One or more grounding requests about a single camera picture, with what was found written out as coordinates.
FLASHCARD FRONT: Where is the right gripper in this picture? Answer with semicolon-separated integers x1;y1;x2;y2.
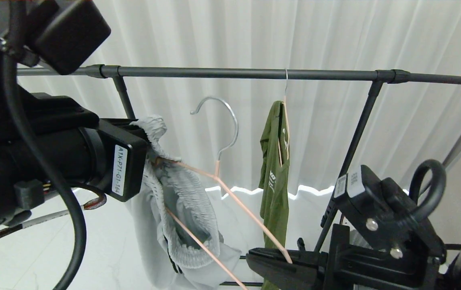
246;224;452;290

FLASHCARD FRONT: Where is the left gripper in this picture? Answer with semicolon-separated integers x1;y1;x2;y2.
0;93;148;234

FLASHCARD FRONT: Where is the green long-sleeved shirt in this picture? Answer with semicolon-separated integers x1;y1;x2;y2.
259;101;291;290

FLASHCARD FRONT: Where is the pale grey garment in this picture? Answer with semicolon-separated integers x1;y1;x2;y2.
126;115;243;290

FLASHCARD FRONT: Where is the pink clothes hanger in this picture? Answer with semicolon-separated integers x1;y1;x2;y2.
277;69;291;168
165;97;293;290

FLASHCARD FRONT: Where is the black clothes rack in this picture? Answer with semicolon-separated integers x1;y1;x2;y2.
17;64;461;287

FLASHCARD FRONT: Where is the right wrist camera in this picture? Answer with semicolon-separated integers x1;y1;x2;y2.
333;164;447;266

